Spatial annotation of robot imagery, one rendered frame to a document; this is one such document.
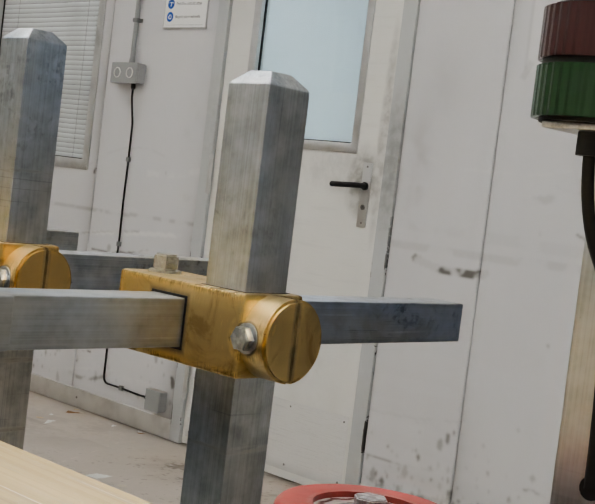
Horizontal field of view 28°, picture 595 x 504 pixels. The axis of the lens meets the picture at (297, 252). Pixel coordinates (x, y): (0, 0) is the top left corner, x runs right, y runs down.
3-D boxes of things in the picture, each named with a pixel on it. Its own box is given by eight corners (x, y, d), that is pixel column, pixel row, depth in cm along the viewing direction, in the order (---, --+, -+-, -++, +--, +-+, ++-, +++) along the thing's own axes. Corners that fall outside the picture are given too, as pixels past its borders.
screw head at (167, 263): (166, 270, 79) (168, 252, 79) (187, 274, 78) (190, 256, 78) (142, 269, 78) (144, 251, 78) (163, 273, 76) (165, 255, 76)
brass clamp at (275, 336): (176, 344, 81) (185, 270, 81) (324, 383, 72) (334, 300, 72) (104, 345, 77) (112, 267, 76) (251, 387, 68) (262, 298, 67)
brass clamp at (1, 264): (-24, 290, 98) (-18, 229, 98) (75, 316, 89) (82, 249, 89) (-93, 288, 94) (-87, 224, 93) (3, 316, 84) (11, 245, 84)
